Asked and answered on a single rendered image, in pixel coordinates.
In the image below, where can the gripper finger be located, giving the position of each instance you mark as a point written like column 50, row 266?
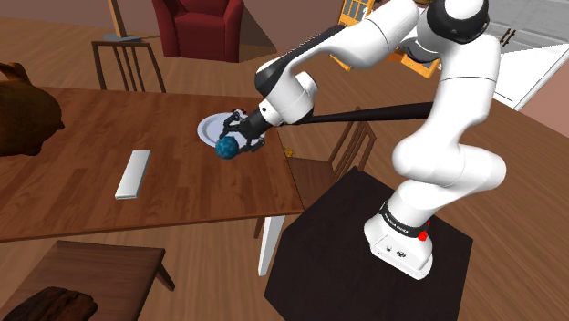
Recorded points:
column 229, row 118
column 258, row 145

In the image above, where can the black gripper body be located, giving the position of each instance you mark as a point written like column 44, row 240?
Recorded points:
column 252, row 125

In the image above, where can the blue ball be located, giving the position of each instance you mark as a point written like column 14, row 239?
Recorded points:
column 226, row 148

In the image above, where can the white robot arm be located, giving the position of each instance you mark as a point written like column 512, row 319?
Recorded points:
column 449, row 151

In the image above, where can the white plate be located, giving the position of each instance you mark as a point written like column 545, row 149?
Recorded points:
column 209, row 130

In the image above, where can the small yellow object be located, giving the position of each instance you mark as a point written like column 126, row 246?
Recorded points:
column 289, row 152

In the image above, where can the wooden slat-back chair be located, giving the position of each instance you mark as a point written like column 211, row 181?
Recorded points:
column 311, row 175
column 129, row 44

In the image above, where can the wooden table with white leg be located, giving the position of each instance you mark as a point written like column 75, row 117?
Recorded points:
column 186, row 186

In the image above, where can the red armchair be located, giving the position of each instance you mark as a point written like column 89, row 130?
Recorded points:
column 200, row 26

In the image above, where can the white flat remote control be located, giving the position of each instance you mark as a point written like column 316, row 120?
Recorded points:
column 133, row 174

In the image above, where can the floor lamp with grey base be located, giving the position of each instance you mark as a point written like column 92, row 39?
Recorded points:
column 121, row 38

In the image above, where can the dark robot stand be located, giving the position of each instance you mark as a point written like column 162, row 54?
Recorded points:
column 329, row 266

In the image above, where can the yellow wooden shelf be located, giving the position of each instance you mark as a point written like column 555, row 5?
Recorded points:
column 353, row 11

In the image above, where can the brown animal figure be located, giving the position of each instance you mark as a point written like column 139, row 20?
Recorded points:
column 24, row 118

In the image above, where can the brown cloth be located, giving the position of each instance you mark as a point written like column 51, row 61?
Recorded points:
column 53, row 306

